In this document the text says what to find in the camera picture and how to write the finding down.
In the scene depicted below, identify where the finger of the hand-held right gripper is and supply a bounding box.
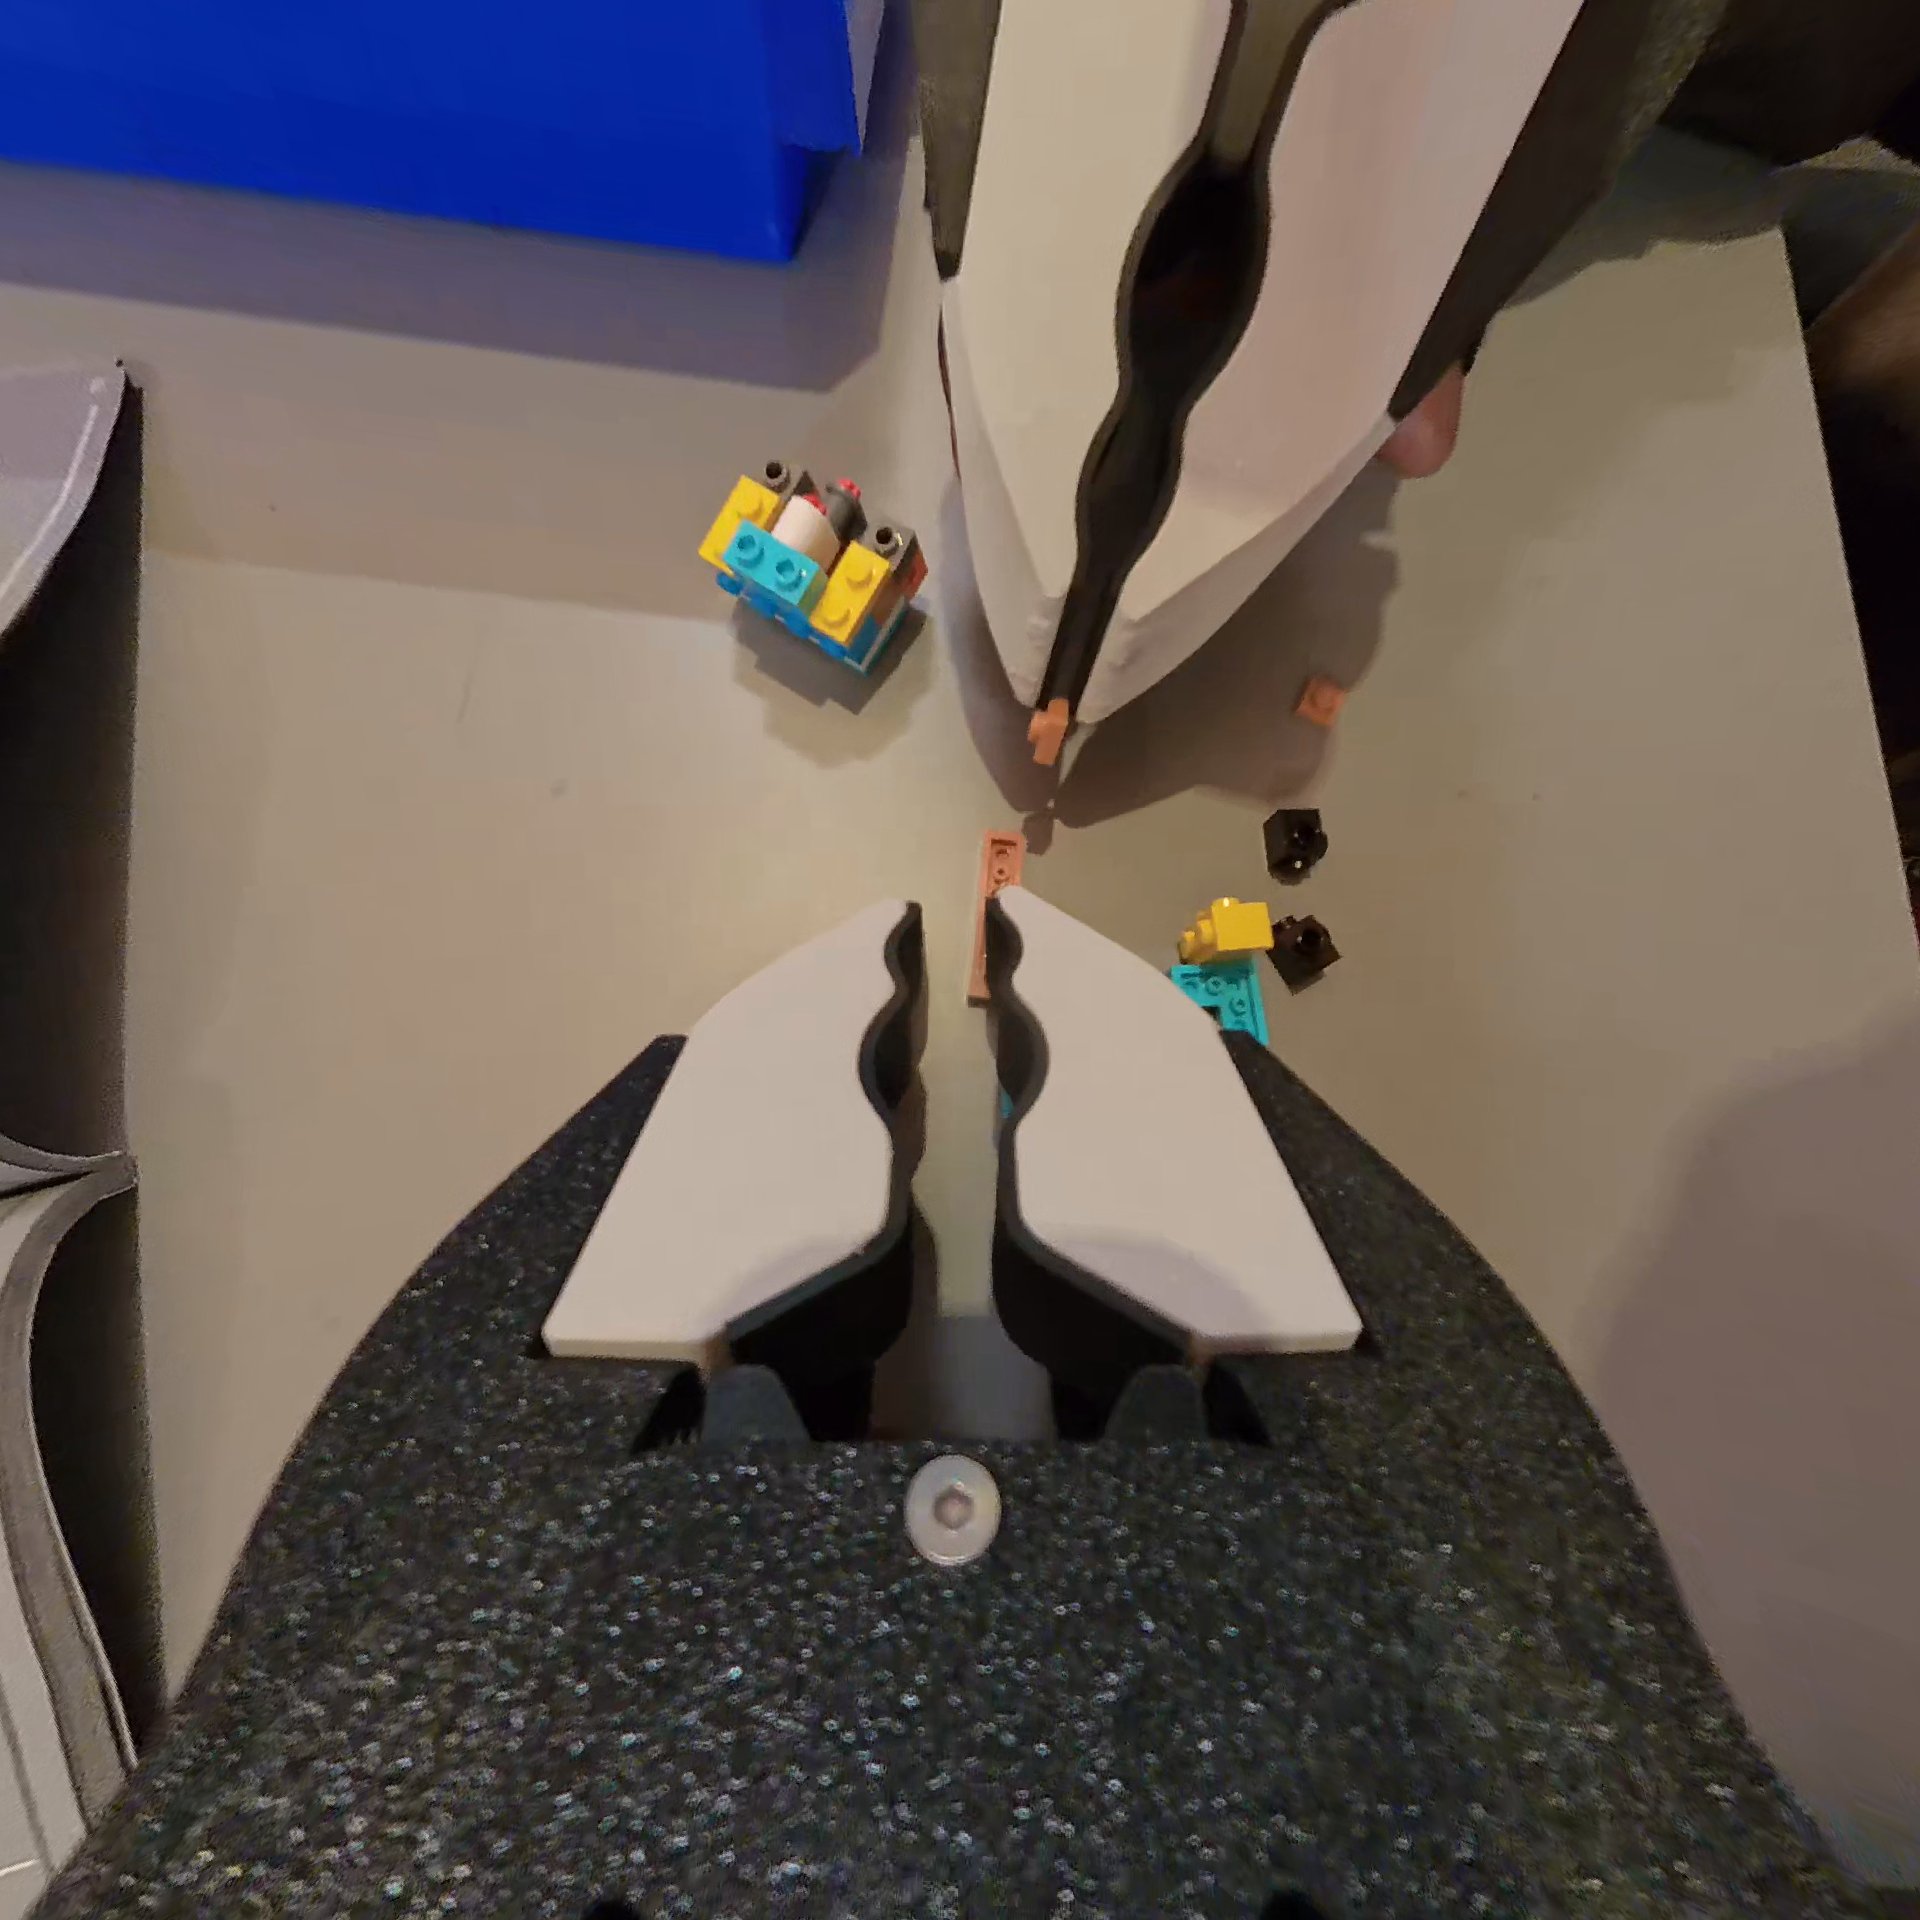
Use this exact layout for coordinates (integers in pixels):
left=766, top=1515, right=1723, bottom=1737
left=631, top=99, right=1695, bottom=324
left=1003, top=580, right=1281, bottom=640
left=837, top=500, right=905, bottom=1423
left=941, top=0, right=1241, bottom=710
left=1065, top=0, right=1585, bottom=724

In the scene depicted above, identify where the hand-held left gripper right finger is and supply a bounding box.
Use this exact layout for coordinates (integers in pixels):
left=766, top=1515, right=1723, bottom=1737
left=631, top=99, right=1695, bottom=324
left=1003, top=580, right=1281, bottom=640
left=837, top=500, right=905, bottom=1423
left=979, top=885, right=1367, bottom=1369

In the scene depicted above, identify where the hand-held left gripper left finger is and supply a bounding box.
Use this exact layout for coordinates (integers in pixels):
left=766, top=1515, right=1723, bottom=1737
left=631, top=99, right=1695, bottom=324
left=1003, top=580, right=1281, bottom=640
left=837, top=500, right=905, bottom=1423
left=540, top=896, right=927, bottom=1369

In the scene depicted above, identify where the long orange toy plate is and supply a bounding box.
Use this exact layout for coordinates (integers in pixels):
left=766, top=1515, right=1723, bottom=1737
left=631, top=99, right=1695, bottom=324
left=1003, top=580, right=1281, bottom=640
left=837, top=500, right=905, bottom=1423
left=963, top=831, right=1028, bottom=1011

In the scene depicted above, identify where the multicoloured toy brick assembly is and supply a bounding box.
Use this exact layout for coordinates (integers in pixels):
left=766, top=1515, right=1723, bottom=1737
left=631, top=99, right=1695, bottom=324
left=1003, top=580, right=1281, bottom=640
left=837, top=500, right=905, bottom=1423
left=695, top=455, right=929, bottom=679

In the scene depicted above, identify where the blue plastic bin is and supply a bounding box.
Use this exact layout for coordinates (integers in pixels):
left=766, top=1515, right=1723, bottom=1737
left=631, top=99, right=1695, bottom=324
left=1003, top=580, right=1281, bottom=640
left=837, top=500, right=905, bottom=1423
left=0, top=0, right=889, bottom=265

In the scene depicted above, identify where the person's right forearm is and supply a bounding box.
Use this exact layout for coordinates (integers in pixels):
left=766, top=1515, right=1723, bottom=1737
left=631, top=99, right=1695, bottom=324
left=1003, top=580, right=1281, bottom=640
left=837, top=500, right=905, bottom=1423
left=1656, top=0, right=1920, bottom=167

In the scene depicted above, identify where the grey desk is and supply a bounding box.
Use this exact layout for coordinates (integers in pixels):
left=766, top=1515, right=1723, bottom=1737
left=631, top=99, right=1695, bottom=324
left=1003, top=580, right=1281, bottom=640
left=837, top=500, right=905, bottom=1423
left=0, top=118, right=1920, bottom=1893

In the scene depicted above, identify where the person's right hand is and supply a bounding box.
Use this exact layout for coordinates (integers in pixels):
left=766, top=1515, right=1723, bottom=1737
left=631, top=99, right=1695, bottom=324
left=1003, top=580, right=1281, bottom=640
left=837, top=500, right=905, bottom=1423
left=1387, top=364, right=1469, bottom=483

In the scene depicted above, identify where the teal L-shaped plate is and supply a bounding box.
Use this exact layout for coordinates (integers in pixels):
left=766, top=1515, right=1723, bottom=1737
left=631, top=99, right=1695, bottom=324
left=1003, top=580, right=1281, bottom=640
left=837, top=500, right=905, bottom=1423
left=1167, top=958, right=1276, bottom=1053

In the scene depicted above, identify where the yellow toy brick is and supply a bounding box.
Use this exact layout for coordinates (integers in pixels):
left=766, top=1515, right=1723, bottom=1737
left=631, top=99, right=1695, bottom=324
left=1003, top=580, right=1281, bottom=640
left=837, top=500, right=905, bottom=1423
left=1174, top=893, right=1278, bottom=968

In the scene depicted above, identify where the grey instruction booklet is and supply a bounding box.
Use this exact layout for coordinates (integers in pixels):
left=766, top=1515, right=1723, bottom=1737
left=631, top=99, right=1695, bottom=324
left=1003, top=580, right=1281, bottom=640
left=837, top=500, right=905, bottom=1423
left=0, top=359, right=147, bottom=1847

